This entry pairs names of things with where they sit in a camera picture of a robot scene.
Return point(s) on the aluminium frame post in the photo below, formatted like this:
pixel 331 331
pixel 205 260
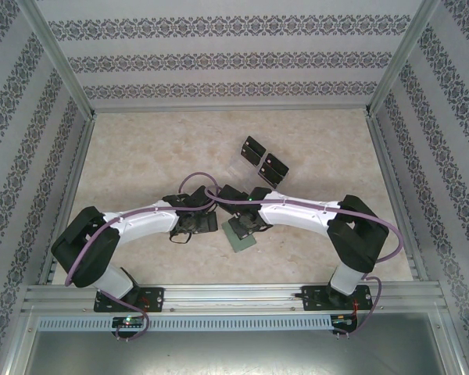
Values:
pixel 58 62
pixel 404 58

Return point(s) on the aluminium side rail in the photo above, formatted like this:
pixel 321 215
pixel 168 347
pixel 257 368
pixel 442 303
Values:
pixel 382 156
pixel 73 183

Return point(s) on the small green circuit board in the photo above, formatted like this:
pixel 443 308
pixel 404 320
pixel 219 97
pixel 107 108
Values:
pixel 342 319
pixel 129 321

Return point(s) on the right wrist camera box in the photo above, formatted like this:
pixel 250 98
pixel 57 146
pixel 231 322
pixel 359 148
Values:
pixel 232 195

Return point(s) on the black VIP card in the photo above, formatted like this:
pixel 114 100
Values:
pixel 272 172
pixel 251 152
pixel 276 161
pixel 255 142

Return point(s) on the grey sheet metal tray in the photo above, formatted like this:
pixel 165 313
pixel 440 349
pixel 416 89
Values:
pixel 234 351

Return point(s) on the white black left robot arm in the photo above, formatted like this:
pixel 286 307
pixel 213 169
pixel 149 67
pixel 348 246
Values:
pixel 140 222

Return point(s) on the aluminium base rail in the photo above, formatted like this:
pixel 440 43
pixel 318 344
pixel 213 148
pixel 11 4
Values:
pixel 226 297

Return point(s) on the aluminium back rail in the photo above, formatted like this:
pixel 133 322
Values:
pixel 230 109

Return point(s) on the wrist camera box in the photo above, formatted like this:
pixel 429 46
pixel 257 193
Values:
pixel 232 195
pixel 198 197

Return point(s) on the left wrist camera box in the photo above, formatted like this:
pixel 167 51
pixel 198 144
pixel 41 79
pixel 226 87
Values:
pixel 198 197

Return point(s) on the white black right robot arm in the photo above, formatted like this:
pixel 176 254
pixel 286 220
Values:
pixel 297 215

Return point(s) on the green card holder wallet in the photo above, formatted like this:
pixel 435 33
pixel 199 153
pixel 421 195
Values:
pixel 244 244

